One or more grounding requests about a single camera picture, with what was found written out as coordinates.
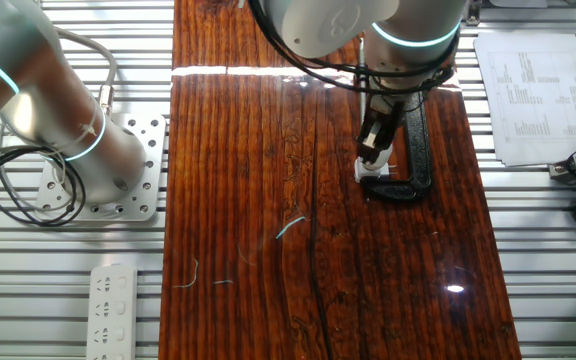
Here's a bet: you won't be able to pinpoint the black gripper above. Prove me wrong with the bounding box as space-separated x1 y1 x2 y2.
356 94 407 165

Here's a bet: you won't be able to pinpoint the white bulb socket adapter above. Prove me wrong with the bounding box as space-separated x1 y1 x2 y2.
353 162 398 184

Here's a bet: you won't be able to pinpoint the brown wooden board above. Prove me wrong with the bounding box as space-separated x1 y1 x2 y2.
157 0 523 360

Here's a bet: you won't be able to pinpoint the printed white paper sheets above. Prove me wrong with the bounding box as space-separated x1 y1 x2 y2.
473 32 576 168

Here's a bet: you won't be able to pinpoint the white power strip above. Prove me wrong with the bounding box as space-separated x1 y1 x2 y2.
85 264 139 360

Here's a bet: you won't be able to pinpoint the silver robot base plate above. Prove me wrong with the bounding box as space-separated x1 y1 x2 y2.
34 112 168 223

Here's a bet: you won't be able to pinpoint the thick grey robot cable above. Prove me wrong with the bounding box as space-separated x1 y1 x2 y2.
55 27 119 116

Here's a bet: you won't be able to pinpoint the black looped base cables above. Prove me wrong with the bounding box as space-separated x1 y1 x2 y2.
0 139 88 229

